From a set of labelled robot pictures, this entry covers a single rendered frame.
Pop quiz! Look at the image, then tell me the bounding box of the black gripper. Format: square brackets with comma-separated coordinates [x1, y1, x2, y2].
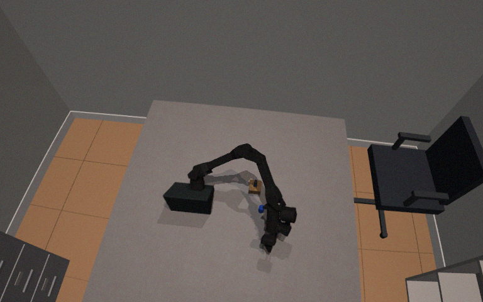
[260, 219, 280, 253]

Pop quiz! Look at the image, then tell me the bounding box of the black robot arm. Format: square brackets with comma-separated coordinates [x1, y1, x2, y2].
[188, 143, 297, 237]

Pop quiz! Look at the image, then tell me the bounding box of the tan wooden block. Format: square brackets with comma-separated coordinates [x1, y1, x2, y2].
[248, 180, 262, 195]

